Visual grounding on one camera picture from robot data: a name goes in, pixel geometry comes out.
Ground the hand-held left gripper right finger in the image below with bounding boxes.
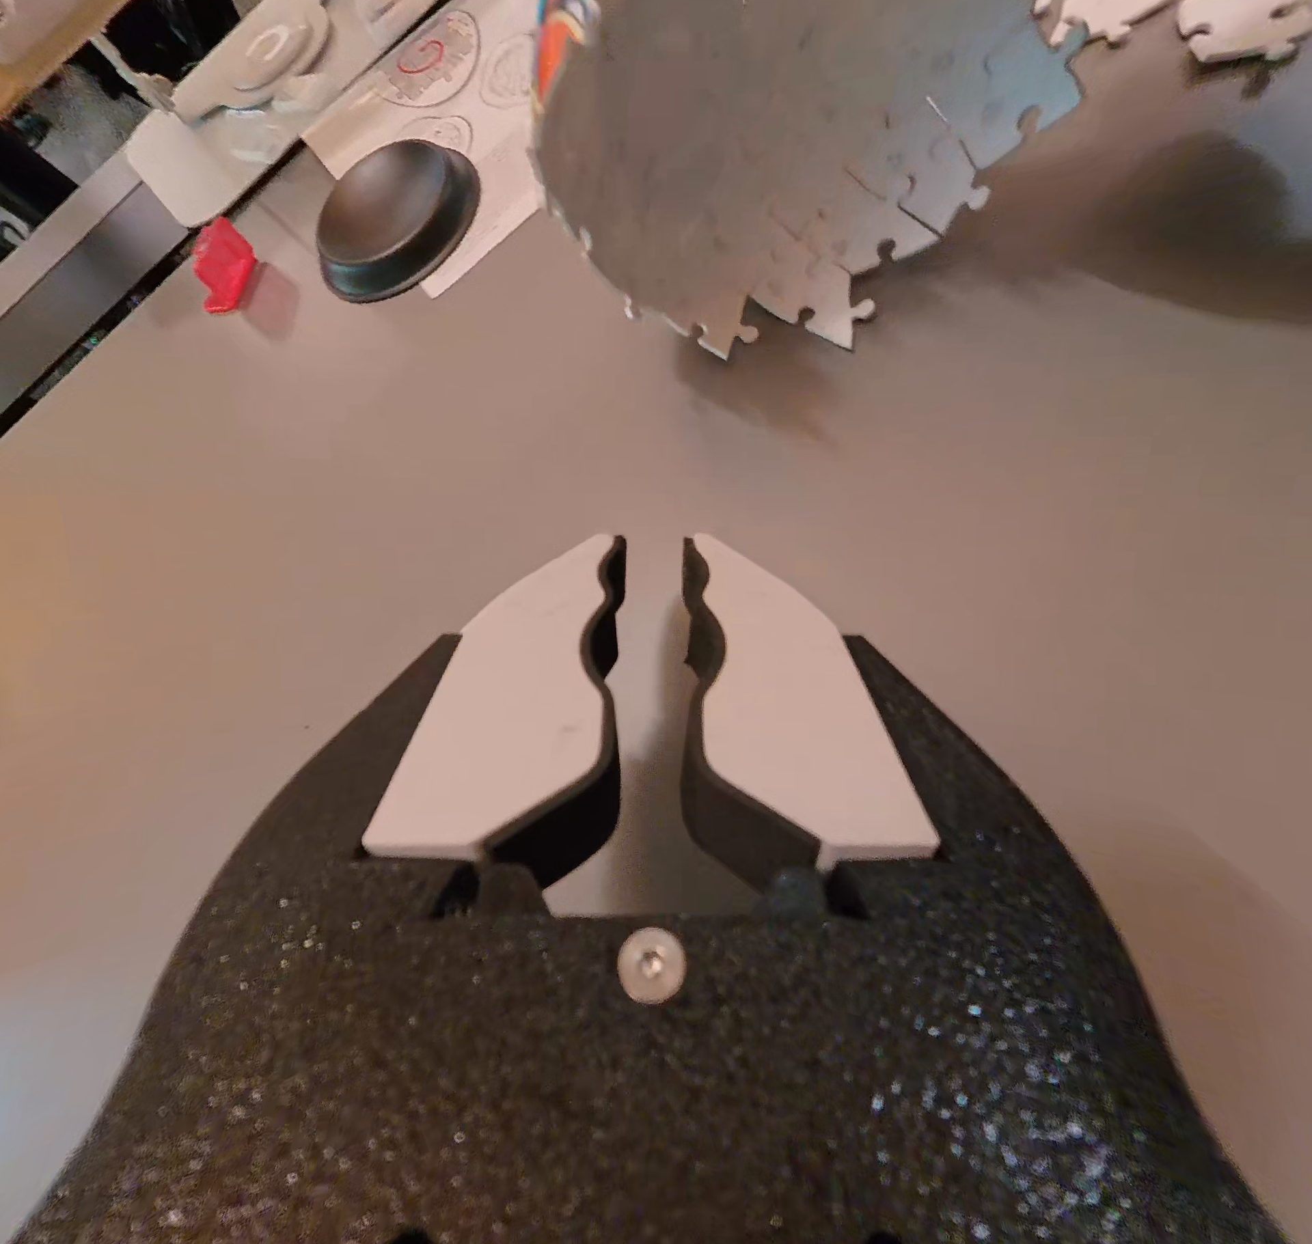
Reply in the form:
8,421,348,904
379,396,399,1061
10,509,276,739
680,532,943,894

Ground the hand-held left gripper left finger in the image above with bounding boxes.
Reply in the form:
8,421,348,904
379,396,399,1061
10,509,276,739
361,532,628,888

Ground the assembled white puzzle ball shell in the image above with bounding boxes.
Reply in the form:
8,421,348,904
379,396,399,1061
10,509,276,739
527,0,1095,360

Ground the black round ball stand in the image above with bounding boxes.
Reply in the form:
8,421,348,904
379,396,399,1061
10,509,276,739
314,139,483,304

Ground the small red block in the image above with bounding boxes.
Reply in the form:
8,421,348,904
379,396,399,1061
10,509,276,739
193,216,257,316

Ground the white paper instruction leaflet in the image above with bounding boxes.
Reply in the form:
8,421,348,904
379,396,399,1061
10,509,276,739
301,0,552,300

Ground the white plastic device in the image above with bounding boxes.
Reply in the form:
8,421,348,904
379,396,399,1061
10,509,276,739
123,0,458,227

